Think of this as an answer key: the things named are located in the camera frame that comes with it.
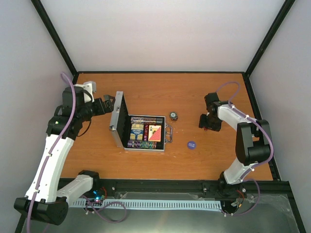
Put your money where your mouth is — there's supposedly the blue round dealer button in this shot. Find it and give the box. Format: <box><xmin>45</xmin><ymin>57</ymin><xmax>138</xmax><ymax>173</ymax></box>
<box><xmin>187</xmin><ymin>141</ymin><xmax>197</xmax><ymax>150</ymax></box>

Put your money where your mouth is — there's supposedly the blue gold playing card box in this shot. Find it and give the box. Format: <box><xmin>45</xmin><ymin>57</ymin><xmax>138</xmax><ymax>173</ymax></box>
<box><xmin>130</xmin><ymin>124</ymin><xmax>144</xmax><ymax>141</ymax></box>

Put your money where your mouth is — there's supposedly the small poker chip stack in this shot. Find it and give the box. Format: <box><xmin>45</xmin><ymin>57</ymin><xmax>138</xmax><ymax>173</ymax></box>
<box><xmin>169</xmin><ymin>112</ymin><xmax>178</xmax><ymax>121</ymax></box>

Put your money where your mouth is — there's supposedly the aluminium poker case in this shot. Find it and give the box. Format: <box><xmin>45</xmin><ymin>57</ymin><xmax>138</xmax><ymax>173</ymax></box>
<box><xmin>109</xmin><ymin>91</ymin><xmax>173</xmax><ymax>152</ymax></box>

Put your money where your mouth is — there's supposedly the red playing card box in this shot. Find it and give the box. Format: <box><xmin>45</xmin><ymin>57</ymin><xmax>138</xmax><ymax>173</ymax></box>
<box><xmin>148</xmin><ymin>125</ymin><xmax>162</xmax><ymax>142</ymax></box>

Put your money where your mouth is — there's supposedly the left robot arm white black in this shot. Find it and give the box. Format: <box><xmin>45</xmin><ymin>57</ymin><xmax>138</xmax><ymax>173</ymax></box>
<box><xmin>14</xmin><ymin>83</ymin><xmax>115</xmax><ymax>225</ymax></box>

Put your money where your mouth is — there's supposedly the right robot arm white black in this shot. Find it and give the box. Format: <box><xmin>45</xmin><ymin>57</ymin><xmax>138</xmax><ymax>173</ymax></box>
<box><xmin>199</xmin><ymin>98</ymin><xmax>272</xmax><ymax>197</ymax></box>

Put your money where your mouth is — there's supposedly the upper poker chip row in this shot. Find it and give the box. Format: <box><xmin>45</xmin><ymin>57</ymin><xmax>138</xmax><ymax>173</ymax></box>
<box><xmin>131</xmin><ymin>116</ymin><xmax>163</xmax><ymax>124</ymax></box>

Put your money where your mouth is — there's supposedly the poker chip row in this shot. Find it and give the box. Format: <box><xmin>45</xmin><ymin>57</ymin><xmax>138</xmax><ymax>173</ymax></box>
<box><xmin>131</xmin><ymin>116</ymin><xmax>163</xmax><ymax>124</ymax></box>
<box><xmin>127</xmin><ymin>140</ymin><xmax>156</xmax><ymax>150</ymax></box>

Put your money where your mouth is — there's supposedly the red dice row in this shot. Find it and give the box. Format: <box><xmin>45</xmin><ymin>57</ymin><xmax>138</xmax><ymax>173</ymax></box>
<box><xmin>143</xmin><ymin>124</ymin><xmax>149</xmax><ymax>141</ymax></box>

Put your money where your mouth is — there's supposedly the lower poker chip row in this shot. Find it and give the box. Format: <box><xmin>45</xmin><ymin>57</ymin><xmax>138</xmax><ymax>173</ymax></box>
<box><xmin>127</xmin><ymin>140</ymin><xmax>156</xmax><ymax>150</ymax></box>

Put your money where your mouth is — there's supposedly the green led circuit board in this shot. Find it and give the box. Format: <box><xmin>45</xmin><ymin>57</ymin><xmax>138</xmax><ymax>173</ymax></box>
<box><xmin>93</xmin><ymin>187</ymin><xmax>107</xmax><ymax>202</ymax></box>

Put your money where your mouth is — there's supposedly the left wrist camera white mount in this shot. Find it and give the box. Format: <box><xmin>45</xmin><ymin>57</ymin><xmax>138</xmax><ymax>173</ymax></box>
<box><xmin>74</xmin><ymin>81</ymin><xmax>97</xmax><ymax>103</ymax></box>

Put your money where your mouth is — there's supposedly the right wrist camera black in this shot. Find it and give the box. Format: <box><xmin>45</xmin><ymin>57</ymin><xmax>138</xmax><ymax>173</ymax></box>
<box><xmin>204</xmin><ymin>92</ymin><xmax>219</xmax><ymax>113</ymax></box>

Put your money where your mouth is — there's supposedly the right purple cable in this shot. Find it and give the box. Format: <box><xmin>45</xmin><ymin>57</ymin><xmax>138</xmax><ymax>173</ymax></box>
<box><xmin>215</xmin><ymin>82</ymin><xmax>275</xmax><ymax>216</ymax></box>

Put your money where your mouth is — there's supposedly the black table edge frame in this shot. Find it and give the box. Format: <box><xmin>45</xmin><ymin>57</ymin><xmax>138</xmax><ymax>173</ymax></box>
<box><xmin>64</xmin><ymin>73</ymin><xmax>273</xmax><ymax>182</ymax></box>

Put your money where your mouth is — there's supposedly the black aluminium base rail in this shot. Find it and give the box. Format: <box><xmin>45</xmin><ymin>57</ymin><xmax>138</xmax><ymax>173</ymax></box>
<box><xmin>99</xmin><ymin>179</ymin><xmax>293</xmax><ymax>200</ymax></box>

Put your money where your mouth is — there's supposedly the light blue cable duct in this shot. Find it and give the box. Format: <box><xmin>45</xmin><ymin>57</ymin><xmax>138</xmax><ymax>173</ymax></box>
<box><xmin>69</xmin><ymin>198</ymin><xmax>223</xmax><ymax>211</ymax></box>

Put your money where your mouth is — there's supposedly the left black frame post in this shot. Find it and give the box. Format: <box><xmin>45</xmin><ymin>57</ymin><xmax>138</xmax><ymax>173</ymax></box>
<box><xmin>31</xmin><ymin>0</ymin><xmax>78</xmax><ymax>76</ymax></box>

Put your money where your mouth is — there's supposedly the black frame post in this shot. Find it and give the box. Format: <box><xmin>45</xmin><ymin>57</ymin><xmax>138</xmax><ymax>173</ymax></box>
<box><xmin>245</xmin><ymin>0</ymin><xmax>295</xmax><ymax>78</ymax></box>
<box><xmin>31</xmin><ymin>0</ymin><xmax>78</xmax><ymax>76</ymax></box>

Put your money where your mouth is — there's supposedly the right black frame post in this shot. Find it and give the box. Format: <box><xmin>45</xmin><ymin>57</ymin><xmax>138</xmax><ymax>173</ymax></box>
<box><xmin>245</xmin><ymin>0</ymin><xmax>295</xmax><ymax>78</ymax></box>

